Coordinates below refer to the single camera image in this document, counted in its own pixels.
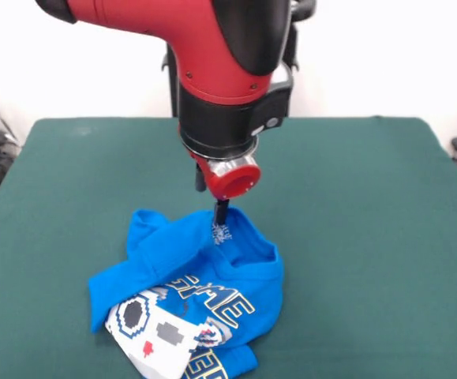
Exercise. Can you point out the blue printed t-shirt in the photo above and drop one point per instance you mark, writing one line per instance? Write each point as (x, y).
(220, 276)

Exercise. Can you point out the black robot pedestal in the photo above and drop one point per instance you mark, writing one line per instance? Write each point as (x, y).
(291, 39)

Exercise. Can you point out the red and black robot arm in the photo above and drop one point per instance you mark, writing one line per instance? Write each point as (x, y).
(220, 59)

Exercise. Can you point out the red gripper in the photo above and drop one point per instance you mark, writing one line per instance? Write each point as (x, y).
(234, 181)

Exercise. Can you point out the dark green tablecloth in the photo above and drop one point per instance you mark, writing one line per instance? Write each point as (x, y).
(370, 276)

